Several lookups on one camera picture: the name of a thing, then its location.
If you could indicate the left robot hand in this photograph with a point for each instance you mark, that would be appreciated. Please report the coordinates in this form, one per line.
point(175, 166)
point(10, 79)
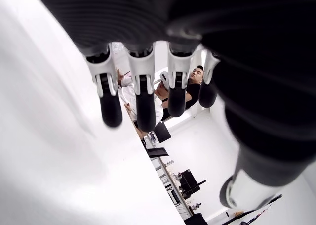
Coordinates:
point(222, 24)

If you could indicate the person in black shirt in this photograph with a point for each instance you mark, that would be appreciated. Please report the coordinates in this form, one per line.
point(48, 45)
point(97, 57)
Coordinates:
point(195, 76)

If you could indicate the white handheld device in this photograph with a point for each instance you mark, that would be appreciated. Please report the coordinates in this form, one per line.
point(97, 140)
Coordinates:
point(165, 77)

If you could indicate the person in white shirt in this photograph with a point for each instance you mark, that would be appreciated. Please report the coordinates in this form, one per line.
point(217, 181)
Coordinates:
point(158, 103)

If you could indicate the black flat tablet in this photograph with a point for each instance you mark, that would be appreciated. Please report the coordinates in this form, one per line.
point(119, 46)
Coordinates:
point(158, 152)

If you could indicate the long metal workbench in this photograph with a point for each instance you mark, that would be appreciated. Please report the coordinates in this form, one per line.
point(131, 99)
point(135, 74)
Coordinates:
point(168, 173)

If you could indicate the black bench device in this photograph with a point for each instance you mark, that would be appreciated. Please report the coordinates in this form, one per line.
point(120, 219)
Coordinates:
point(188, 181)

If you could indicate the black tripod stand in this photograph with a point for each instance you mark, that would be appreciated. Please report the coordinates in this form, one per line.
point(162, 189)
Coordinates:
point(271, 200)

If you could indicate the black box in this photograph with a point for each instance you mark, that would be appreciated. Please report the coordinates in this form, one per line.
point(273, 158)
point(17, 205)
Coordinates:
point(196, 220)

